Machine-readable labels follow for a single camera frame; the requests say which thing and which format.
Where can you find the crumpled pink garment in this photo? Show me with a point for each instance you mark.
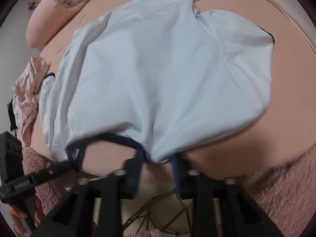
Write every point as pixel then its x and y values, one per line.
pixel 25 103

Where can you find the light blue shirt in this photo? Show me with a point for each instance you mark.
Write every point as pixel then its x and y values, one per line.
pixel 160 73

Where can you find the person left hand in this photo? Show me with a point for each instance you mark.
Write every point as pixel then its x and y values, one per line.
pixel 17 215

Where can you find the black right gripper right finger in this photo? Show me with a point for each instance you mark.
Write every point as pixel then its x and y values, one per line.
pixel 192 184

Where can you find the pink fuzzy sleeve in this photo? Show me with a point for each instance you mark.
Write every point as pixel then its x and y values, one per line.
pixel 286 193

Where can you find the beige mattress edge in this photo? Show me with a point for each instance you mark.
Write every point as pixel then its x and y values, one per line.
pixel 298 16

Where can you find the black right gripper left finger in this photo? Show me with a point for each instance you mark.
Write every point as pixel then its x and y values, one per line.
pixel 120 184

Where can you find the pink pillow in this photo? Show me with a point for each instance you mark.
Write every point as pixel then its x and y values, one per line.
pixel 48 18

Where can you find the pink bed sheet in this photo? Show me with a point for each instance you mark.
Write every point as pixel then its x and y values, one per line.
pixel 283 133

